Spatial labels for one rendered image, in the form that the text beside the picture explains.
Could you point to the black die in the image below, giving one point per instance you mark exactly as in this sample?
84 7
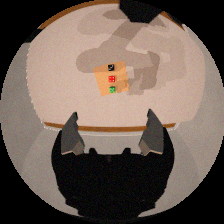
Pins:
111 67

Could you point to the tan mat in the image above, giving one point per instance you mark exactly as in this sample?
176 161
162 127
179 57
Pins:
121 81

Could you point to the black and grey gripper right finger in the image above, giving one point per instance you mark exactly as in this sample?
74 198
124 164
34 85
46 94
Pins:
156 144

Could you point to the red die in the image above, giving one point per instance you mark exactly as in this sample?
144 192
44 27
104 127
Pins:
111 78

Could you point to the green die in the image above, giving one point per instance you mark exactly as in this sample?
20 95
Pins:
112 89

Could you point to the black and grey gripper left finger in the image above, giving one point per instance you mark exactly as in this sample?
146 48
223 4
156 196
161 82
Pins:
68 144

